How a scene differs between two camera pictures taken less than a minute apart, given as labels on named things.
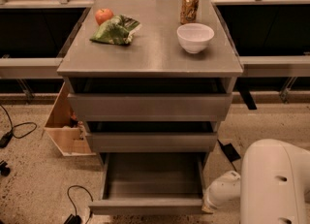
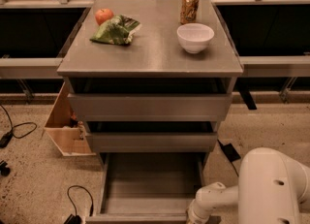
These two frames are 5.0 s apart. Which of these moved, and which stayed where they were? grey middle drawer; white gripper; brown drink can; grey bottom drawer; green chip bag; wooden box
Moved: grey bottom drawer; white gripper
Stayed: grey middle drawer; brown drink can; wooden box; green chip bag
